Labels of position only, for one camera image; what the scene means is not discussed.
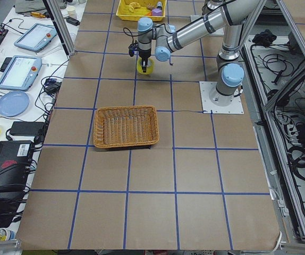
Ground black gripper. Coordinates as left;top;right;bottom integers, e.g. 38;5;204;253
139;49;149;59

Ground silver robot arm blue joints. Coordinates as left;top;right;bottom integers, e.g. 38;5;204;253
137;0;245;97

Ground purple toy block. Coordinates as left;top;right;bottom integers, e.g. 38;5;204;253
151;8;163;16

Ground yellow plastic bin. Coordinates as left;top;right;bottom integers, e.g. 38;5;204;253
116;0;167;22

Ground woven wicker basket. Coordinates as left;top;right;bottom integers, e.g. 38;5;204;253
93;105;159;149

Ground white paper cup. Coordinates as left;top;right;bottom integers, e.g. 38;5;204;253
66;6;77;19

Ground upper teach pendant tablet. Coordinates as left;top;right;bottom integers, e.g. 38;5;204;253
14;23;57;53

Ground teach pendant tablet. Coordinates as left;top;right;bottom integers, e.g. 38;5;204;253
0;55;42;91
14;23;57;53

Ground black cloth bundle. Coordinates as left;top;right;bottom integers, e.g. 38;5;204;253
252;29;277;47

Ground lower teach pendant tablet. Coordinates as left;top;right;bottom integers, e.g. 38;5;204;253
0;55;42;91

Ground blue plastic plate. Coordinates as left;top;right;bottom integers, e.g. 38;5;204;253
0;91;30;117

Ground black power adapter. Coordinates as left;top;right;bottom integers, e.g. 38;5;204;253
10;121;44;137

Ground black computer box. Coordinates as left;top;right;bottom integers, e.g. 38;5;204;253
0;140;34;193

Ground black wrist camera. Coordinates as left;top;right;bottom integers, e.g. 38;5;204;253
128;42;138;57

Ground aluminium frame post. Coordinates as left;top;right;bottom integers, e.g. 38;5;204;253
43;0;75;56

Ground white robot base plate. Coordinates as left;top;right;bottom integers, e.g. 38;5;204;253
199;81;244;114

